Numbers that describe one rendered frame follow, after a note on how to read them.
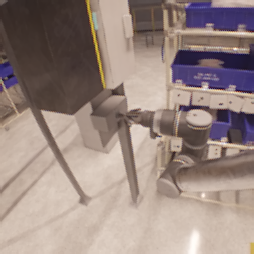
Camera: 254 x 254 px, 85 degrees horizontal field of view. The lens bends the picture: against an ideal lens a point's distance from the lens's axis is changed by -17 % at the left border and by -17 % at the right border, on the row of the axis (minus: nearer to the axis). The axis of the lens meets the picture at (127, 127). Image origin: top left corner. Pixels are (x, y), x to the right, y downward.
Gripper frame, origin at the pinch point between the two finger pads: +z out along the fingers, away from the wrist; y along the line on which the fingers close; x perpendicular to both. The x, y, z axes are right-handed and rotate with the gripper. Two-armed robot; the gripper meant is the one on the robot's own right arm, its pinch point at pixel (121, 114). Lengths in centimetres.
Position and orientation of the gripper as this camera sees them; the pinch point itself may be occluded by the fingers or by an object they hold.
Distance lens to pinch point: 75.4
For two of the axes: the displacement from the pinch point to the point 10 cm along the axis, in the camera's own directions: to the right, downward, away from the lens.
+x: 1.3, 8.0, 5.9
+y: -4.3, 5.8, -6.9
